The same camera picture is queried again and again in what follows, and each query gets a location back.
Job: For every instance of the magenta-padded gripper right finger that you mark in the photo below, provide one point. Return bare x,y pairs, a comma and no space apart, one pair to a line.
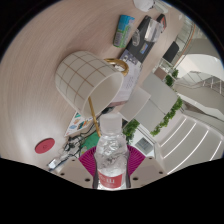
148,170

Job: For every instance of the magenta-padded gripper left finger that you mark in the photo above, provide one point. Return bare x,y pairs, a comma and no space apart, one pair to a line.
75,170

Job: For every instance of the clear water bottle red label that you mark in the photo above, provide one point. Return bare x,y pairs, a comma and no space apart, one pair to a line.
111,156

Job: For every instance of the flat round red coaster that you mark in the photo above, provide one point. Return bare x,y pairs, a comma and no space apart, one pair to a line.
45,145

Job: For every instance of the low planter with green plants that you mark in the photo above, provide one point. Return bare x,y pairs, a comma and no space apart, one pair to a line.
131,130

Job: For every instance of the colourful sticker sheet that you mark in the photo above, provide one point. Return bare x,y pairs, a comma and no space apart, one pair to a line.
78,125

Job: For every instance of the ceiling light strips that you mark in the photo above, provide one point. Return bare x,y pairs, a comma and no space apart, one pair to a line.
190,143

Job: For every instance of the black power adapter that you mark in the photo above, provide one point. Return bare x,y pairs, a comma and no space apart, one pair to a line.
106,111

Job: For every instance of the white chair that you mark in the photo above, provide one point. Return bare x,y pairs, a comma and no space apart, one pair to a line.
135,103

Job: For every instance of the open spiral booklet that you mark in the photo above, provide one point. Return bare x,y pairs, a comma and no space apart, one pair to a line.
130,81

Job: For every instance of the small potted green plants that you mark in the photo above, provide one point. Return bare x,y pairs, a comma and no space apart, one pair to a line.
170,78

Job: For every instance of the flat black notebook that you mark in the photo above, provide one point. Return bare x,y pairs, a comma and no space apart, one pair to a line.
141,50

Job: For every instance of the glass railing with wooden handrail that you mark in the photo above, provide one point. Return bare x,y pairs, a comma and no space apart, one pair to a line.
188,43

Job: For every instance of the small translucent white case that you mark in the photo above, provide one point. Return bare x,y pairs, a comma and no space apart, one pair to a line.
153,30

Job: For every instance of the small dark red wallet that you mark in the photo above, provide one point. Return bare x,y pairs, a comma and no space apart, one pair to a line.
161,20

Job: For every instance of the white computer mouse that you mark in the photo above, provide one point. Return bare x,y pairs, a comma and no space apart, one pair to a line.
143,5

